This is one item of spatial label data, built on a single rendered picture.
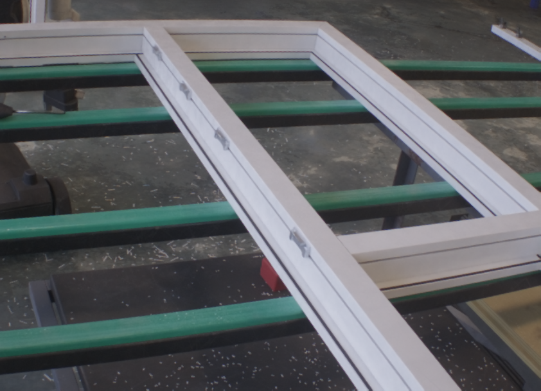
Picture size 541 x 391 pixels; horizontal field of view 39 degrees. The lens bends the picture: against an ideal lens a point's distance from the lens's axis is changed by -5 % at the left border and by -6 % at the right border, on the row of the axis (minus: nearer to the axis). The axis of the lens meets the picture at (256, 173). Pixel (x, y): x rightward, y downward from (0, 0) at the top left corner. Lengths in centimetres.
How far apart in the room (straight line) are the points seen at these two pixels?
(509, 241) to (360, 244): 26
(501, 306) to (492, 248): 39
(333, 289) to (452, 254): 22
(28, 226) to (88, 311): 33
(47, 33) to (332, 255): 88
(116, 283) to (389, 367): 71
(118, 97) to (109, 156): 57
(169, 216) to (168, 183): 182
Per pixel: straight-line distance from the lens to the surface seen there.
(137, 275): 151
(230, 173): 127
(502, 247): 120
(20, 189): 250
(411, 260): 110
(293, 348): 140
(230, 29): 178
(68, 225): 114
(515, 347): 150
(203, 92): 141
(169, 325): 97
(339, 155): 341
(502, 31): 258
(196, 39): 176
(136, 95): 369
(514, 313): 156
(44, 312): 146
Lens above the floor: 149
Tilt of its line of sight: 28 degrees down
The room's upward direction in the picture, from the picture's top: 9 degrees clockwise
